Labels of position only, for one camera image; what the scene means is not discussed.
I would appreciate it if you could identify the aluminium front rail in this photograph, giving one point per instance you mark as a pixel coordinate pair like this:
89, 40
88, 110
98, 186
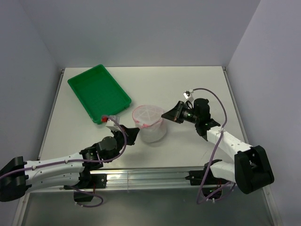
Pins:
122, 179

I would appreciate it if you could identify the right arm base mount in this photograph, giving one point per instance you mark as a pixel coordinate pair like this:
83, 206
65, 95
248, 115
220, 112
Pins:
195, 177

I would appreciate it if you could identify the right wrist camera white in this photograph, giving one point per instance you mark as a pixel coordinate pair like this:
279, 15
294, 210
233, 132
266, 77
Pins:
188, 95

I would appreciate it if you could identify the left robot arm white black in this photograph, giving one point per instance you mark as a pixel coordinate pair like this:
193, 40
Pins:
19, 177

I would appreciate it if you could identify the white mesh laundry bag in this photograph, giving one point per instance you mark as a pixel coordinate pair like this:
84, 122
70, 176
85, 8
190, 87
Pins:
148, 119

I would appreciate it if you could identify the green plastic tray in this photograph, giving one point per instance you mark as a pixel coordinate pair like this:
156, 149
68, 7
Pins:
99, 93

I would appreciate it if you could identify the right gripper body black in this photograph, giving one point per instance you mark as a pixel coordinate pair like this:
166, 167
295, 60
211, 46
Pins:
188, 115

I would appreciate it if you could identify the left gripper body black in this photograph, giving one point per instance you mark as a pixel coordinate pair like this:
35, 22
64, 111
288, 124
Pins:
120, 137

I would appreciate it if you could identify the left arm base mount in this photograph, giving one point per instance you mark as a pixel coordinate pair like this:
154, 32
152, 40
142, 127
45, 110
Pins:
85, 189

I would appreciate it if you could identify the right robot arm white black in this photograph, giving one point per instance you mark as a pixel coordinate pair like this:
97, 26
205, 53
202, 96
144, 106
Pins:
250, 170

